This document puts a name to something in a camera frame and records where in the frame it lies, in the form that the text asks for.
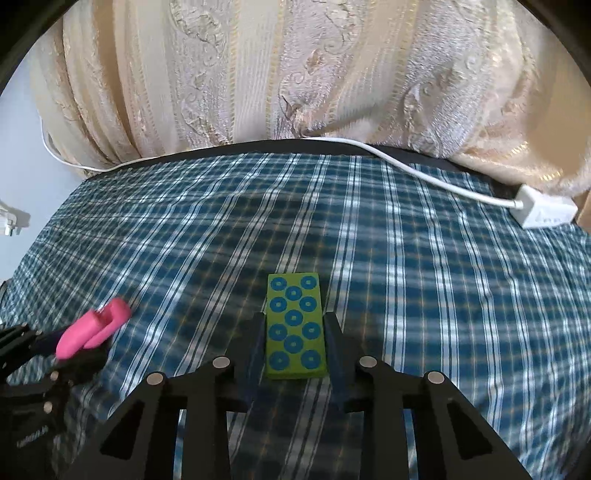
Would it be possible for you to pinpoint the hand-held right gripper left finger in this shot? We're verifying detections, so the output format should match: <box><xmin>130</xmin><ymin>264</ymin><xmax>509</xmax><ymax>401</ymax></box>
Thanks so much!
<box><xmin>60</xmin><ymin>311</ymin><xmax>269</xmax><ymax>480</ymax></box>

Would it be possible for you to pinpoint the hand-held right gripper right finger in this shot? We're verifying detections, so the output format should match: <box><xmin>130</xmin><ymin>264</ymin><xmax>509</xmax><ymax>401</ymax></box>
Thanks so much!
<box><xmin>323</xmin><ymin>311</ymin><xmax>534</xmax><ymax>480</ymax></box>

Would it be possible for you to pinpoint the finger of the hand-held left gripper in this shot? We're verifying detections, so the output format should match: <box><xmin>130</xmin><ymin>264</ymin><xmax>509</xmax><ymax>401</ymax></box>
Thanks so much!
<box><xmin>0</xmin><ymin>324</ymin><xmax>63</xmax><ymax>370</ymax></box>
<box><xmin>44</xmin><ymin>345</ymin><xmax>109</xmax><ymax>386</ymax></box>

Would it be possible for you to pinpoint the pink foam hair curler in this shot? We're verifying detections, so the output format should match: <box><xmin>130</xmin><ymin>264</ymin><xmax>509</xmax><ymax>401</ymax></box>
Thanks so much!
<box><xmin>55</xmin><ymin>298</ymin><xmax>132</xmax><ymax>361</ymax></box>

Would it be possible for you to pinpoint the green tile with blue circles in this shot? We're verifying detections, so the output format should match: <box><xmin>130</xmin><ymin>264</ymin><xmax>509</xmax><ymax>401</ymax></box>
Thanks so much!
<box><xmin>267</xmin><ymin>272</ymin><xmax>329</xmax><ymax>380</ymax></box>

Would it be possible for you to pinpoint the white power strip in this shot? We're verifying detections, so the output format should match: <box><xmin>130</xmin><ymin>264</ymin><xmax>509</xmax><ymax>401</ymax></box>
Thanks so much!
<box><xmin>510</xmin><ymin>185</ymin><xmax>579</xmax><ymax>229</ymax></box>

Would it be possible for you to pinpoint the cream patterned curtain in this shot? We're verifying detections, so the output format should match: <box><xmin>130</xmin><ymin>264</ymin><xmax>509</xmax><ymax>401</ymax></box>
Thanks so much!
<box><xmin>28</xmin><ymin>0</ymin><xmax>591</xmax><ymax>195</ymax></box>

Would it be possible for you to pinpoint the white wall plug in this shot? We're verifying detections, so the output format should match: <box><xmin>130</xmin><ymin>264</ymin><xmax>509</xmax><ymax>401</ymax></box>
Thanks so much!
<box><xmin>0</xmin><ymin>198</ymin><xmax>31</xmax><ymax>236</ymax></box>

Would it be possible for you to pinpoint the white power cable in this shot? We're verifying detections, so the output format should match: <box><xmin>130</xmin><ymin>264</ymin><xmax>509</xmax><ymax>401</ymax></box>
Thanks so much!
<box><xmin>41</xmin><ymin>129</ymin><xmax>525</xmax><ymax>208</ymax></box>

